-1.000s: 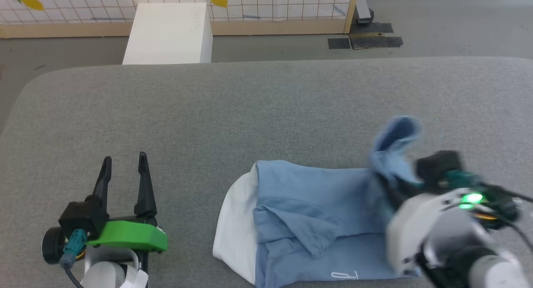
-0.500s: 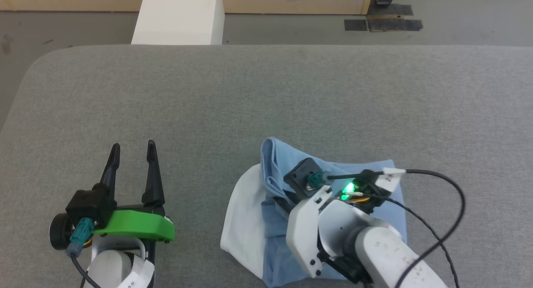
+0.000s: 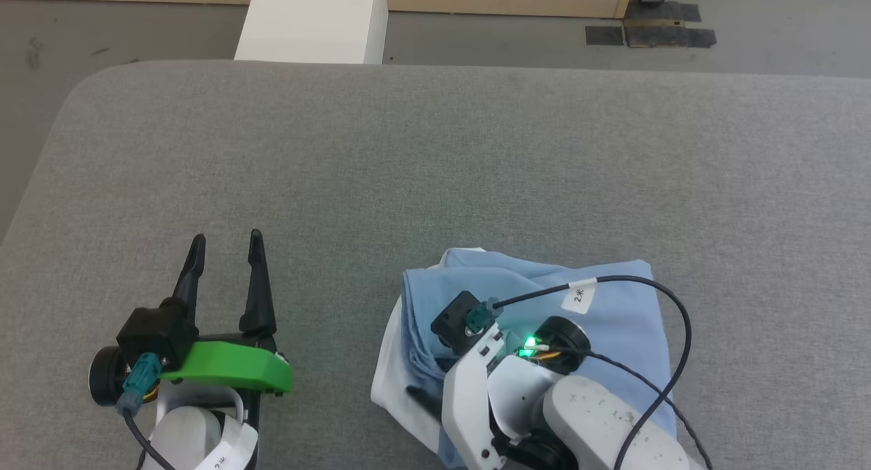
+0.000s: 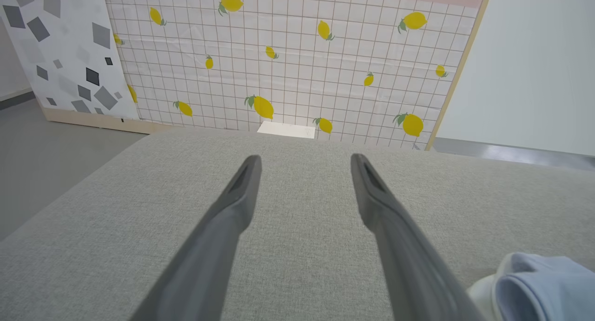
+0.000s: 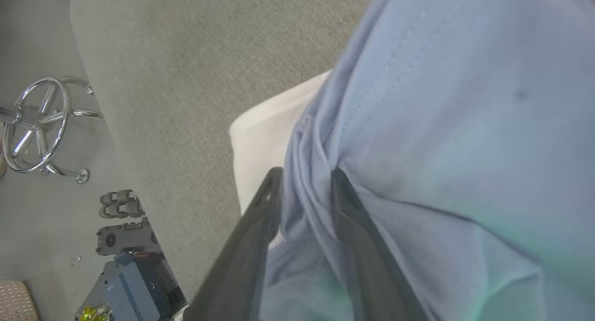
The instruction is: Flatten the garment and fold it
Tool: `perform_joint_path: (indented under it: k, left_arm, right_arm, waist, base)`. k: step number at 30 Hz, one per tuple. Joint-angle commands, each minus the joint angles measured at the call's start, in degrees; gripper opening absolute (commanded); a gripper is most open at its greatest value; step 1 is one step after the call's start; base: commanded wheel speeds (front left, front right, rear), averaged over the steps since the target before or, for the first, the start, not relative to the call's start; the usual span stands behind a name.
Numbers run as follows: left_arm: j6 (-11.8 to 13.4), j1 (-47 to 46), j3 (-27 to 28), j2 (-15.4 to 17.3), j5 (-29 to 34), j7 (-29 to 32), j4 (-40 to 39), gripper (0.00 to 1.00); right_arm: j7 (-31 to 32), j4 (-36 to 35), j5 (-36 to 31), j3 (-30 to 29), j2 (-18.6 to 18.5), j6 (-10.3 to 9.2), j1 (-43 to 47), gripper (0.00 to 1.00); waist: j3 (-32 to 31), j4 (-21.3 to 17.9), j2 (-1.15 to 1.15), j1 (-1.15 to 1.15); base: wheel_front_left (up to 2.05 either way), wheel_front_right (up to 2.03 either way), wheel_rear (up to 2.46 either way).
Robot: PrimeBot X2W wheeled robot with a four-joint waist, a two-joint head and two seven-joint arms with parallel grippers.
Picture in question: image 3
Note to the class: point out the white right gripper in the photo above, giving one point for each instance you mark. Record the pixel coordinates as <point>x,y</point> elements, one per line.
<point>466,395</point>

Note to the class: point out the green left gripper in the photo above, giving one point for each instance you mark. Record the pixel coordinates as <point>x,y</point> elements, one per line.
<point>231,364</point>

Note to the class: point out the light blue cloth garment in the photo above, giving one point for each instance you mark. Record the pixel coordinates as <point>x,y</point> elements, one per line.
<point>612,320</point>

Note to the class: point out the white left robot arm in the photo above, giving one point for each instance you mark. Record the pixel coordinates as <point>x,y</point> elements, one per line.
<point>187,432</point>

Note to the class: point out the white box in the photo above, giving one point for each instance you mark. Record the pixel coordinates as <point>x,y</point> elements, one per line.
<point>306,21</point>

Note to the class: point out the small black floor tape patch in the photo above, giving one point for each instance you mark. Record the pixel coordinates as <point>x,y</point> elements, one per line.
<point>604,35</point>

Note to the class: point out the large black floor tape patch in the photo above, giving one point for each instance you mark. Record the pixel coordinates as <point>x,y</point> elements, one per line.
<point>670,36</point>

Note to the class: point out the dark floor tape strip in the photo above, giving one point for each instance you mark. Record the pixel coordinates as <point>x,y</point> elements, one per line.
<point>667,11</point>

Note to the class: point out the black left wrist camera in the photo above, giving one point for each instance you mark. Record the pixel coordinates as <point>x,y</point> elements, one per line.
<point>153,330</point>

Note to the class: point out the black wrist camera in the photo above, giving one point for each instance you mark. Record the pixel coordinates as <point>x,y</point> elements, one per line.
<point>452,320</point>
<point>153,330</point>

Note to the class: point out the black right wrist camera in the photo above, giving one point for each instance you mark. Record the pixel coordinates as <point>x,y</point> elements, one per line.
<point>452,320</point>

